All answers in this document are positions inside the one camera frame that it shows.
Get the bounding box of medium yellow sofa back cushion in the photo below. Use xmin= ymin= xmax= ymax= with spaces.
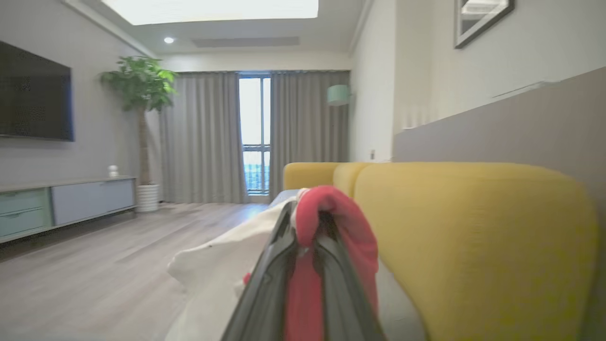
xmin=333 ymin=162 xmax=374 ymax=198

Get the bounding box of black wall television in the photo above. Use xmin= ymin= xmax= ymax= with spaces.
xmin=0 ymin=40 xmax=75 ymax=142

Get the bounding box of dark framed wall picture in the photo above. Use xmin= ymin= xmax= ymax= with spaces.
xmin=454 ymin=0 xmax=515 ymax=49

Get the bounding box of small yellow sofa back cushion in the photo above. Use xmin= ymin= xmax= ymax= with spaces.
xmin=283 ymin=162 xmax=342 ymax=191

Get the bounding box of large yellow sofa back cushion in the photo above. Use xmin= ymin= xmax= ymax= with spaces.
xmin=354 ymin=162 xmax=598 ymax=341

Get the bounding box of white ribbed plant pot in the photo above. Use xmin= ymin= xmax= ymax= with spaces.
xmin=136 ymin=184 xmax=160 ymax=213

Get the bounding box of red white jersey shirt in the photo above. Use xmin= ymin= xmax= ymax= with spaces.
xmin=166 ymin=186 xmax=379 ymax=341

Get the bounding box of green potted tree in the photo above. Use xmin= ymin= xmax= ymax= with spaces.
xmin=100 ymin=56 xmax=178 ymax=186

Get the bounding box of grey green TV cabinet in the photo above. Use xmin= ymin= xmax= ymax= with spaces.
xmin=0 ymin=176 xmax=138 ymax=244

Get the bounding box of grey curtain beside lamp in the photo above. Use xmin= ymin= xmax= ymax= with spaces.
xmin=269 ymin=70 xmax=351 ymax=199

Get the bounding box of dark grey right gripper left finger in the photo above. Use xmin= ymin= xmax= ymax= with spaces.
xmin=222 ymin=201 xmax=299 ymax=341

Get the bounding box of balcony window with railing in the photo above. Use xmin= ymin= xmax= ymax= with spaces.
xmin=238 ymin=75 xmax=272 ymax=196

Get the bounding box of wide grey curtain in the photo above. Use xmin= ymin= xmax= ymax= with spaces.
xmin=159 ymin=71 xmax=247 ymax=204

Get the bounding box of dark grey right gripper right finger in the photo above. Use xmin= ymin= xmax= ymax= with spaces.
xmin=315 ymin=213 xmax=386 ymax=341

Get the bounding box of bright ceiling light panel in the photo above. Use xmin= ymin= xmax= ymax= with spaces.
xmin=99 ymin=0 xmax=319 ymax=26

